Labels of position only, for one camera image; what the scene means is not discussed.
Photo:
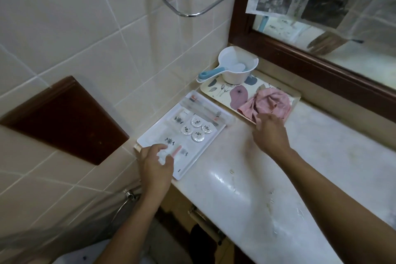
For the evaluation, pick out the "long clear toothbrush packet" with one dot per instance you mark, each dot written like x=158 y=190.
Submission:
x=205 y=109

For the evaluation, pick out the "pink cloth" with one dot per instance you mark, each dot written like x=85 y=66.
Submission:
x=269 y=103

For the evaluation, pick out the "person's left hand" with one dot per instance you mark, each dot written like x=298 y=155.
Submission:
x=153 y=171

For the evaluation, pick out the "person's left thumb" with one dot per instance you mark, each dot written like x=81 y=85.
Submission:
x=168 y=162

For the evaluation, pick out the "clear pink toothbrush packet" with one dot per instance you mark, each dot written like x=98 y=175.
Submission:
x=177 y=151

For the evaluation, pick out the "person's left forearm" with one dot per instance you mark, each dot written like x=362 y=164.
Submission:
x=133 y=226

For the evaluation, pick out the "floral patterned tray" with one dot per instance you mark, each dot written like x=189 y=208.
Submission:
x=227 y=95

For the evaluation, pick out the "toilet paper holder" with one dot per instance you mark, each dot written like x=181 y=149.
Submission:
x=202 y=222

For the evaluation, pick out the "person's right hand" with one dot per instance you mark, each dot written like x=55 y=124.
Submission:
x=272 y=137

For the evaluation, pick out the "round white soap packet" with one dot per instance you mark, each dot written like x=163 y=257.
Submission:
x=206 y=129
x=198 y=136
x=196 y=121
x=186 y=130

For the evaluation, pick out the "person's right forearm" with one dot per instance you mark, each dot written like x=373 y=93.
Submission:
x=334 y=211

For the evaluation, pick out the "white plastic amenity tray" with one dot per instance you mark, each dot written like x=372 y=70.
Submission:
x=191 y=146

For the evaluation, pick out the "brown wooden wall panel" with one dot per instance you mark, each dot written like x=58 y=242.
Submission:
x=62 y=118

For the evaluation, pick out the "person's right thumb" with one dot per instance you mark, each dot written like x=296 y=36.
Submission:
x=256 y=137

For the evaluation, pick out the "wooden framed mirror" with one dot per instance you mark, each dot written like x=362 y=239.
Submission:
x=309 y=59

